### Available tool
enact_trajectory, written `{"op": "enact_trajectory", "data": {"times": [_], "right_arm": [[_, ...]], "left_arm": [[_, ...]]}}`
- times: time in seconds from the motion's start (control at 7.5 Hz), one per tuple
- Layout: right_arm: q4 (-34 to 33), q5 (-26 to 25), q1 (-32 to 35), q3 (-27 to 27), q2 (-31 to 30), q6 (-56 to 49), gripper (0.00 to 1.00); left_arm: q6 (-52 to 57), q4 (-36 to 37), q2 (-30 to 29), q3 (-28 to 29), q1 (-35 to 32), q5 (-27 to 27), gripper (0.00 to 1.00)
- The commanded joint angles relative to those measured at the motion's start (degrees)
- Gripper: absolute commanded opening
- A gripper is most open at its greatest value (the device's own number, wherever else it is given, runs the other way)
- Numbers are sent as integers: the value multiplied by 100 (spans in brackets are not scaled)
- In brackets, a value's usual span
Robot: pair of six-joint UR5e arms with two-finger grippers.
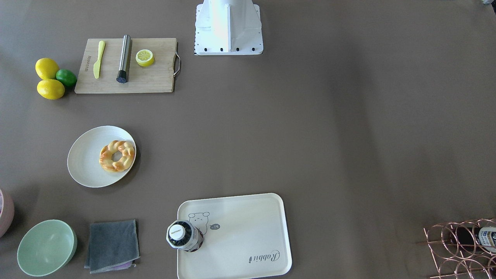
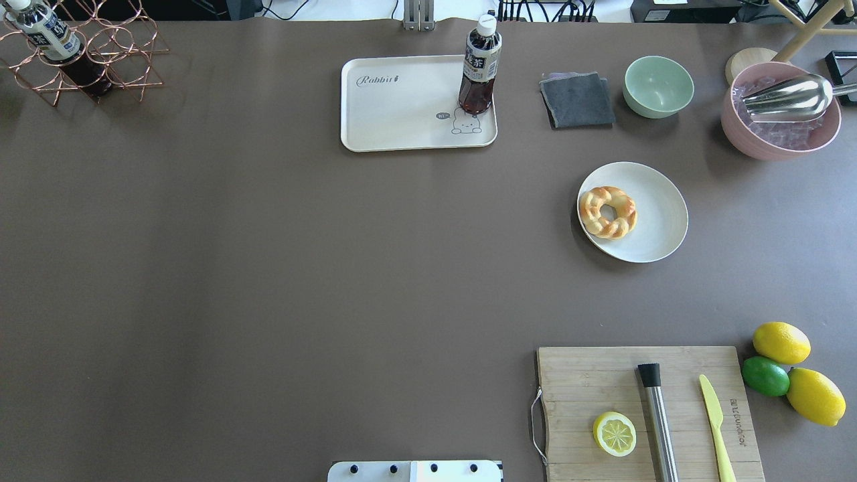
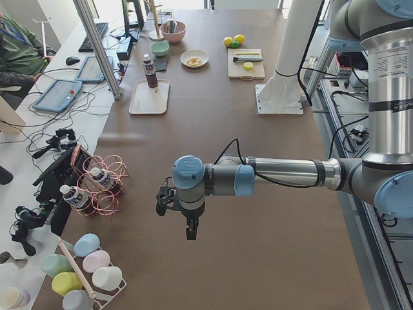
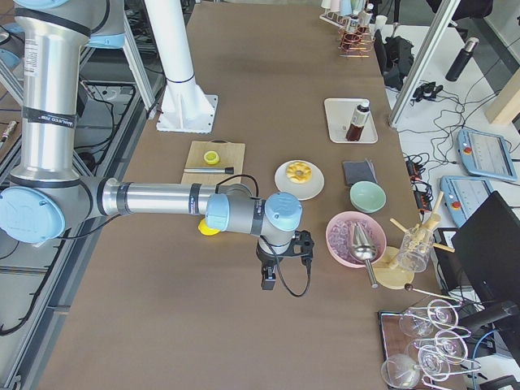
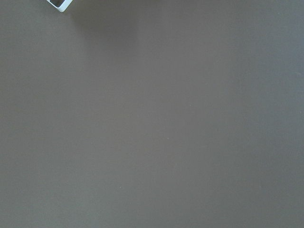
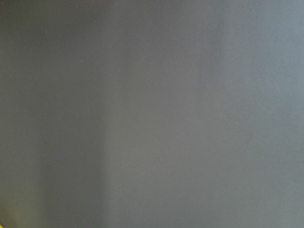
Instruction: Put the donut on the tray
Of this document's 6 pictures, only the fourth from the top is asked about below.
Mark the glazed yellow donut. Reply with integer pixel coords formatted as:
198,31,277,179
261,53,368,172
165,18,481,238
285,161,313,184

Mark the white cup rack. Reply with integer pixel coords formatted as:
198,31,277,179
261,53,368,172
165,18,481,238
319,0,366,27

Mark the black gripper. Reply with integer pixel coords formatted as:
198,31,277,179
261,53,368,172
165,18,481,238
256,237,280,290

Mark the brown tea bottle on tray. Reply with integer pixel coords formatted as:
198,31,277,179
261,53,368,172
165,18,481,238
345,100,371,141

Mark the grey folded cloth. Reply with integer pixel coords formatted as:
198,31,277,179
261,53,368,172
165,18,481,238
342,159,378,186

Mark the tea bottle in rack far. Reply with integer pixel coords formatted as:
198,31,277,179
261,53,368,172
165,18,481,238
358,3,373,28

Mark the clear glass mug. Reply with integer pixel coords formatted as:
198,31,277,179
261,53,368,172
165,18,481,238
396,227,433,273

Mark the wooden cutting board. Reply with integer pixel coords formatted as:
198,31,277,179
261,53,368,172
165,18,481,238
181,141,245,184

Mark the pink bowl with ice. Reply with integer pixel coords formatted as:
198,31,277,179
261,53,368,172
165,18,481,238
326,211,387,268

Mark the yellow lemon front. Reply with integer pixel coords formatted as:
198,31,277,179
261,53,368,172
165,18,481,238
197,219,220,236

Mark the tea bottle in rack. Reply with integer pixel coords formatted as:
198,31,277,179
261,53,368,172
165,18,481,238
358,3,373,28
344,14,359,35

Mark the tea bottle in rack near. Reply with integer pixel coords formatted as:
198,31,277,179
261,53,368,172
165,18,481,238
344,14,359,35

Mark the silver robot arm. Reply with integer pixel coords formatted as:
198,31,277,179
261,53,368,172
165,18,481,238
1,1,314,290

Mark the wine glass rack tray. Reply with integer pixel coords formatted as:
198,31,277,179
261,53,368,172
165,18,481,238
378,297,481,389

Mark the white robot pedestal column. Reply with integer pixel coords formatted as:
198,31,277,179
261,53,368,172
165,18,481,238
145,0,218,134

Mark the mint green bowl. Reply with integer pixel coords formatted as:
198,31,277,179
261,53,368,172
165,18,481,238
349,181,387,214

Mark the black thermos bottle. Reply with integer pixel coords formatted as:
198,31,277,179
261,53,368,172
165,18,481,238
445,37,479,82

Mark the half lemon on board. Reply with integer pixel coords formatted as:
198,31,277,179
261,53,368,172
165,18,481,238
203,150,220,166

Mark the cream rabbit tray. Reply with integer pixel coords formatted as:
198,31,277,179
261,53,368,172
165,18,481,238
324,97,378,144

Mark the wooden mug tree stand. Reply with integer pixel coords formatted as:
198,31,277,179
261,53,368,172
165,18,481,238
374,192,455,289

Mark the copper wire bottle rack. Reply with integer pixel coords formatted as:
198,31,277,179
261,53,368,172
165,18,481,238
338,26,375,59

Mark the white round plate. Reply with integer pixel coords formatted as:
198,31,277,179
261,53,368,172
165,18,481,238
275,160,324,201

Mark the knife with black handle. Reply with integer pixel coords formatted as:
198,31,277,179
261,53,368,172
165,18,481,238
184,167,235,175

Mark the aluminium frame post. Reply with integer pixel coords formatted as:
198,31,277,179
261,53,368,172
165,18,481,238
388,0,460,128

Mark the black monitor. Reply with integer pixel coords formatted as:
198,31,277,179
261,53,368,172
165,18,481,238
453,191,519,305

